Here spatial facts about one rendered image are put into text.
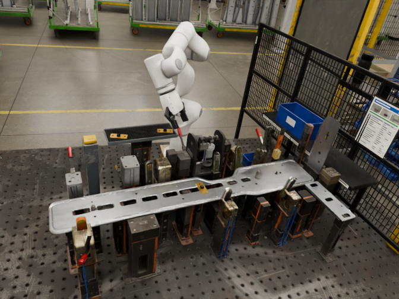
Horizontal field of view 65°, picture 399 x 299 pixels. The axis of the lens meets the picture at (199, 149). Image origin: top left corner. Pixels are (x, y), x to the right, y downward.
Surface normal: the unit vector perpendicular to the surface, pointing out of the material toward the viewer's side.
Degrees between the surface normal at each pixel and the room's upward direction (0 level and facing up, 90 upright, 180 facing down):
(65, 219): 0
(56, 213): 0
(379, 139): 90
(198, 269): 0
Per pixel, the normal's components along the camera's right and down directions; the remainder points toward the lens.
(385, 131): -0.91, 0.13
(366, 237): 0.12, -0.83
